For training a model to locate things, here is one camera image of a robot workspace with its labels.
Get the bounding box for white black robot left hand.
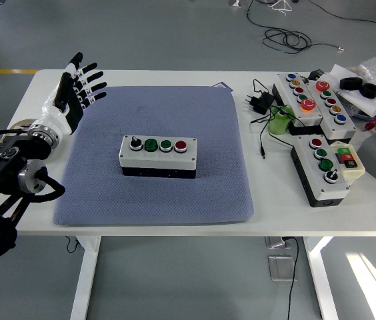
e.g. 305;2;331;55
39;51;108;136

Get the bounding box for four-button control box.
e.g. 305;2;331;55
289;134;351;209
118;135;198;181

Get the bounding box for five-button box, black base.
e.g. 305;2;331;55
271;72;324;136

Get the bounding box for five-button box, grey base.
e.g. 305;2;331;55
304;79;357;141

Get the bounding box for four-button control box, scuffed base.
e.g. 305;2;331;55
289;134;351;209

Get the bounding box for cream shallow tray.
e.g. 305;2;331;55
9;119;39;131

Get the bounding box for grey-blue textured mat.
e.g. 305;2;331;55
53;85;255;227

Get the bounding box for purple card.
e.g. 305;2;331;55
211;81;234;93

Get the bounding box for white table leg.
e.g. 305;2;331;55
303;235;339;320
70;235;101;320

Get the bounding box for black power adapter plug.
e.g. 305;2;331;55
243;91;275;116

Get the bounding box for green plastic cylinder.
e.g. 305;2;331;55
267;104;296;136

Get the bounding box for grey floor socket box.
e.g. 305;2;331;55
264;235;292;249

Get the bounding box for grey floor socket plate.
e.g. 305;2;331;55
267;255;298;283

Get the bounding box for clear bubble wrap bag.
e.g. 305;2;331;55
347;57;376;91

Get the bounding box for short black cable loop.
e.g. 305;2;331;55
65;235;81;253

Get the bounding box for black adapter cord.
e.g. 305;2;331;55
249;79;297;159

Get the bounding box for white floor cable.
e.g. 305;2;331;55
267;0;295;17

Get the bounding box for black power cable under table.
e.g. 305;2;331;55
283;235;301;320

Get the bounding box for black foam ring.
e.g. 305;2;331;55
360;83;376;99
339;77;364;91

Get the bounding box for coiled black floor cable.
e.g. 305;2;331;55
245;0;345;55

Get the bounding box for cream small switch box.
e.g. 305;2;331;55
328;140;365;183

